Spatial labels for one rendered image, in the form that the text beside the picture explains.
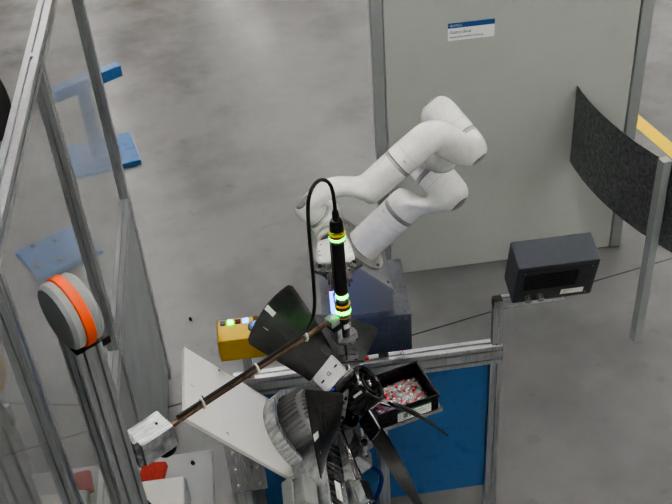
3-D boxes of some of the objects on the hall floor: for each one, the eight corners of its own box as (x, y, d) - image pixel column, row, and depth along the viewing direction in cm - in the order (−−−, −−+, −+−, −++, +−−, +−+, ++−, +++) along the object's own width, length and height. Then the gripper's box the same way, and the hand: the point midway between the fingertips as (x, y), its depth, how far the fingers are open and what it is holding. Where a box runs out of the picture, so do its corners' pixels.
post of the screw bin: (386, 563, 373) (378, 415, 323) (382, 557, 375) (374, 408, 325) (393, 560, 375) (386, 412, 324) (390, 554, 377) (382, 406, 326)
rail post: (484, 508, 390) (490, 364, 341) (481, 499, 393) (487, 355, 344) (494, 506, 390) (502, 362, 341) (491, 498, 393) (499, 354, 345)
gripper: (300, 235, 276) (307, 277, 261) (361, 227, 277) (371, 268, 262) (303, 256, 280) (310, 299, 266) (362, 248, 281) (372, 290, 267)
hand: (339, 279), depth 266 cm, fingers closed on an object, 4 cm apart
